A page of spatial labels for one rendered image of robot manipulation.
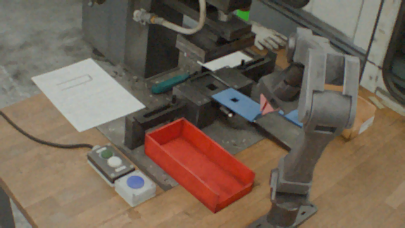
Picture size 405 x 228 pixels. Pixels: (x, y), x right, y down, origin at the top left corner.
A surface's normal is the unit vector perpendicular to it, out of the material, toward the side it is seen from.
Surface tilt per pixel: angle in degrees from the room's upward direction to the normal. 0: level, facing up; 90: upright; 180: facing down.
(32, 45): 0
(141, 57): 90
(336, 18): 90
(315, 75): 45
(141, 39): 90
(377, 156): 0
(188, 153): 0
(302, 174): 110
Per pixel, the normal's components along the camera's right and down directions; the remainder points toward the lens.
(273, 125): 0.11, -0.80
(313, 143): -0.11, 0.83
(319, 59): 0.04, -0.15
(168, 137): 0.67, 0.50
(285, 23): -0.77, 0.30
